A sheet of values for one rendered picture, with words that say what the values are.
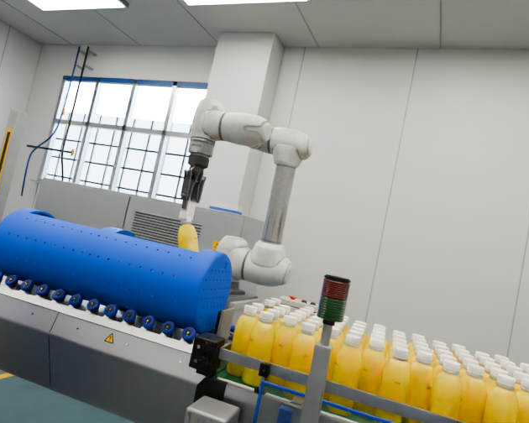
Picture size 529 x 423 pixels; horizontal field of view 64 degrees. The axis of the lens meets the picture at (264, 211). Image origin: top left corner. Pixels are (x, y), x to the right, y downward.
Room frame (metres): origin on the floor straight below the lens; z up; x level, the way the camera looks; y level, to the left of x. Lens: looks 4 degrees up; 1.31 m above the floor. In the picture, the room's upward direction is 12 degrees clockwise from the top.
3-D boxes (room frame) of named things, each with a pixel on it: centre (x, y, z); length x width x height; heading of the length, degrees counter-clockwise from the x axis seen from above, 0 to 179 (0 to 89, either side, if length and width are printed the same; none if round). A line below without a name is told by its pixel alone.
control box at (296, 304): (1.67, -0.23, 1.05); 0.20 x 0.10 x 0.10; 72
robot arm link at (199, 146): (1.52, 0.27, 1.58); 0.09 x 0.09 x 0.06
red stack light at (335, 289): (0.99, -0.20, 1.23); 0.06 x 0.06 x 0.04
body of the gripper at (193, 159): (1.52, 0.27, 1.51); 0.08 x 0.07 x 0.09; 162
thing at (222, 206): (3.41, 0.31, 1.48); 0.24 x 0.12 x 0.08; 74
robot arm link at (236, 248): (2.13, 0.11, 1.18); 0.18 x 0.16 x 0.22; 72
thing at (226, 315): (1.45, 0.06, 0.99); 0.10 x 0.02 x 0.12; 162
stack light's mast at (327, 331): (0.99, -0.20, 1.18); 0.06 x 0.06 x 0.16
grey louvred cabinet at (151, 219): (3.75, 1.02, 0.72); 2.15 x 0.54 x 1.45; 67
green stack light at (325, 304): (0.99, -0.20, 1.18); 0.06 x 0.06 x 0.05
